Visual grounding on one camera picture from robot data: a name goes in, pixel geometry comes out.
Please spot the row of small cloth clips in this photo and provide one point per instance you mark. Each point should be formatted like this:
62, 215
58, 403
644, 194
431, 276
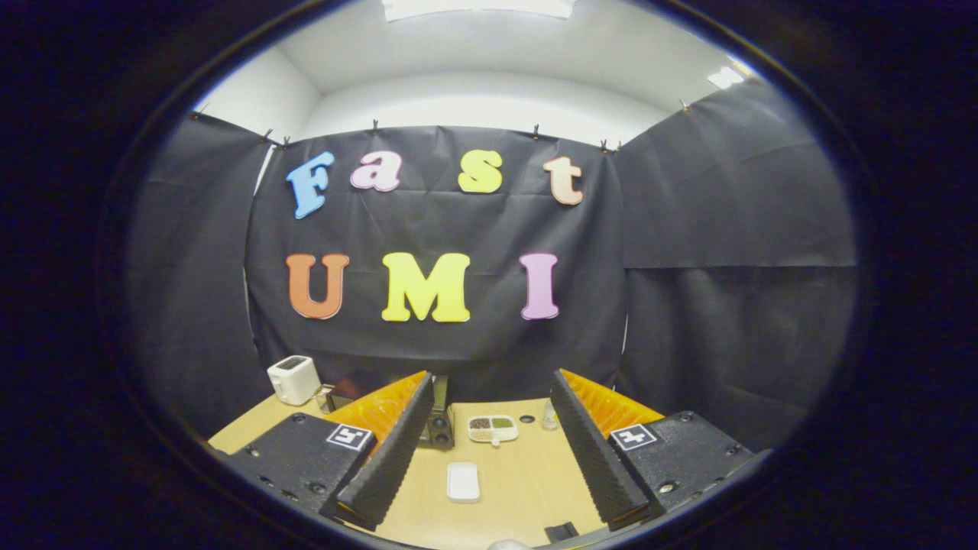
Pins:
375, 126

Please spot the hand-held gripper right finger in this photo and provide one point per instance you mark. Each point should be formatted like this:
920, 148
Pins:
592, 458

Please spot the black toaster oven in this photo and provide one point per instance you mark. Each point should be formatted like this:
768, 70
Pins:
439, 428

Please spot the white rectangular tray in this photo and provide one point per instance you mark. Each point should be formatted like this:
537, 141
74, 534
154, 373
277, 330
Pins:
463, 481

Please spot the large ceiling light panel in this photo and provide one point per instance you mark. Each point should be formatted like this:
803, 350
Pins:
474, 8

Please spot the white divided dish with beans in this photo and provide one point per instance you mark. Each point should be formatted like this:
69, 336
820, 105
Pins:
493, 431

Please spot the clear glass bottle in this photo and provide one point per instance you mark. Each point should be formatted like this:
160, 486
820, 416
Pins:
549, 418

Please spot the small ceiling light panel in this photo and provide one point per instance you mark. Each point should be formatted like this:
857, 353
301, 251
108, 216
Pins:
726, 77

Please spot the white bread toaster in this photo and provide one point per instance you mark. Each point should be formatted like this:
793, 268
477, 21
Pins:
294, 380

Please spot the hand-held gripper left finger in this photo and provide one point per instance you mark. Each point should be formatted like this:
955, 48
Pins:
393, 458

